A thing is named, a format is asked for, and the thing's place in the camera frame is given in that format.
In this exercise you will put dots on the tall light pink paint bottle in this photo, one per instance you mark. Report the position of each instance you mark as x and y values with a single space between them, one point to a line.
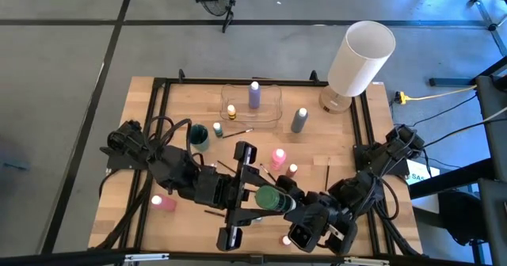
278 161

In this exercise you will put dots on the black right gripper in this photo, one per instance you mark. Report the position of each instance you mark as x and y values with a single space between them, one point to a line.
332 222

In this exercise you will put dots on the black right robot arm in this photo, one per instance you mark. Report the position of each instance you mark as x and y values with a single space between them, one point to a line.
392 149

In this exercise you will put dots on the white printed box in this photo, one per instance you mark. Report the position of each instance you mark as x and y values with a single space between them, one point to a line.
425 175

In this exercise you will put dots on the black office chair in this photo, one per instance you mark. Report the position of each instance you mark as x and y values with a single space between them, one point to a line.
461 214

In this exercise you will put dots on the black aluminium table frame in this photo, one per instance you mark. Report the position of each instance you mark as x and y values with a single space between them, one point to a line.
206 81

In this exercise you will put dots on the tall grey paint bottle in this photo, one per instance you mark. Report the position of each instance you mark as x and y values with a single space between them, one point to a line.
299 121

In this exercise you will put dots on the flat paintbrush silver ferrule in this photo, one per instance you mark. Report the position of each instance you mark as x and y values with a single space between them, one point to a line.
214 213

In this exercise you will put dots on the thin black paintbrush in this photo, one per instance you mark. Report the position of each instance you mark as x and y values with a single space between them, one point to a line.
327 175
237 133
226 167
268 173

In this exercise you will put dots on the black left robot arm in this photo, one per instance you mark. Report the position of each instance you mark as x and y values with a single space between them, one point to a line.
174 171

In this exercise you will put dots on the table lamp white shade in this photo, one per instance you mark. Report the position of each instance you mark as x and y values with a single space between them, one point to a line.
360 60

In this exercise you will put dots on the tall rose pink paint bottle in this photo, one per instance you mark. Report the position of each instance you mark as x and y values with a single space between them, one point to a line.
166 203

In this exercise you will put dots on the teal plastic cup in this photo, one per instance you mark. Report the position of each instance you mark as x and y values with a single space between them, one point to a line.
200 139

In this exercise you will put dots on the small golden yellow paint bottle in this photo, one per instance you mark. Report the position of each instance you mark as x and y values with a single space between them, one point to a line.
231 112

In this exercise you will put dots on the small teal green paint bottle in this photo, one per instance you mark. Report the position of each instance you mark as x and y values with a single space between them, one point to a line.
218 130

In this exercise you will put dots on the clear plastic tray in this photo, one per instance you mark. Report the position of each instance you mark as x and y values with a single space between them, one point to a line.
269 115

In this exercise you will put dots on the silver aluminium bracket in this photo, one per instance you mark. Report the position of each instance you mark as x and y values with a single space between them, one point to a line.
146 257
366 261

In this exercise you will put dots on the small coral red paint bottle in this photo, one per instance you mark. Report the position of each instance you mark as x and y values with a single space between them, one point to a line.
285 240

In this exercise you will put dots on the tall lavender paint bottle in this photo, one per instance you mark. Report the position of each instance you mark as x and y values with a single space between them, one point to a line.
254 97

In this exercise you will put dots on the dark green paint bottle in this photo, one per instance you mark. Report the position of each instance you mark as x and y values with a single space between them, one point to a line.
271 198

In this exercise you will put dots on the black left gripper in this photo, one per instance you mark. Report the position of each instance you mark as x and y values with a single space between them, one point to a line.
237 194

